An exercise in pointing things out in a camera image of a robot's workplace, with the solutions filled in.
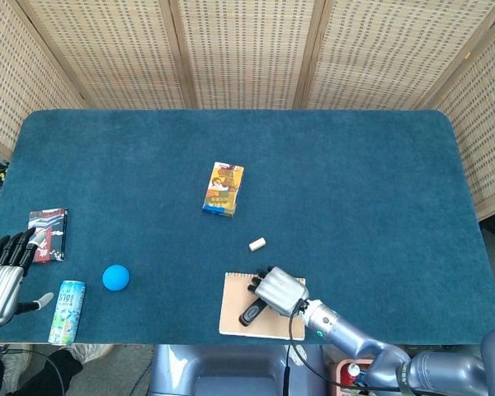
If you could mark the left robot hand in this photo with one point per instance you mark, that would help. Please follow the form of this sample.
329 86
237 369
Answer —
0 284

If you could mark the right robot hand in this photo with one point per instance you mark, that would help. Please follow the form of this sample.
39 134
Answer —
278 290

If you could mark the black stapler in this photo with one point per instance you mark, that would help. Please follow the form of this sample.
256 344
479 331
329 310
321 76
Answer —
252 312

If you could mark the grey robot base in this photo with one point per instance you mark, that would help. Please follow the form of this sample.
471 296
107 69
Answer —
231 371

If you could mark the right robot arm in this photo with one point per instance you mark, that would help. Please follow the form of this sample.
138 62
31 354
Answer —
396 354

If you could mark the yellow spiral notebook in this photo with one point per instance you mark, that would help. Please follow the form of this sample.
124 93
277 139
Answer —
239 313

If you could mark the white eraser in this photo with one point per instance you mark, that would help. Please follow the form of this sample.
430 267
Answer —
257 243

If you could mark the green printed drink can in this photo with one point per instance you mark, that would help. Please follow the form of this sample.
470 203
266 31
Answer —
66 312

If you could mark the black red printed box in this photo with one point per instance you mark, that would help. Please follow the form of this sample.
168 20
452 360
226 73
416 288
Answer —
51 231

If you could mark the pink plastic basket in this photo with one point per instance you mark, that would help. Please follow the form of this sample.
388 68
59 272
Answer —
346 371

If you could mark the blue table mat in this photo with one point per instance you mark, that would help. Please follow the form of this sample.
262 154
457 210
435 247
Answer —
247 185

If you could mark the yellow printed carton box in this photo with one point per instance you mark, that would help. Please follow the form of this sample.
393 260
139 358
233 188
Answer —
223 189

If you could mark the blue ball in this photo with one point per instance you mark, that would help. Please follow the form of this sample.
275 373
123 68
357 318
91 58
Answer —
116 278

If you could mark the woven folding screen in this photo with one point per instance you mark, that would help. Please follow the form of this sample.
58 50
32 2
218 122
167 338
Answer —
247 53

